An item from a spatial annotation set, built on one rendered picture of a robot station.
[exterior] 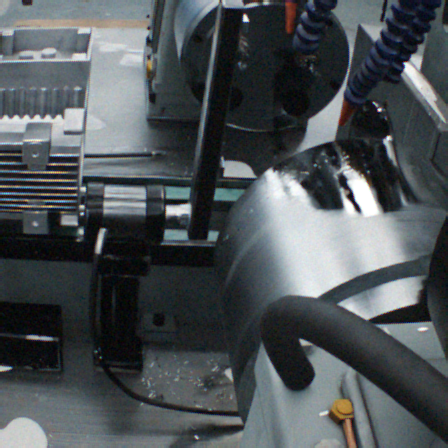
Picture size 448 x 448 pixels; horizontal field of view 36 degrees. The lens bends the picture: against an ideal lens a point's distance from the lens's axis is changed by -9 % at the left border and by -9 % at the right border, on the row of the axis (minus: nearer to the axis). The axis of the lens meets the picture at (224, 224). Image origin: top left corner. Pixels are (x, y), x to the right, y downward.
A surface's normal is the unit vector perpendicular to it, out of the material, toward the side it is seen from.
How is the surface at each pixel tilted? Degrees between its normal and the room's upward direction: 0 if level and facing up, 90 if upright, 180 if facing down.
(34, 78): 90
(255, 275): 66
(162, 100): 90
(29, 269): 90
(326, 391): 0
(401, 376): 53
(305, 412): 0
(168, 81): 90
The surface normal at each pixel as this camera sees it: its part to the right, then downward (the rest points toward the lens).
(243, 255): -0.87, -0.31
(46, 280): 0.12, 0.61
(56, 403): 0.14, -0.79
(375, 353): -0.65, -0.37
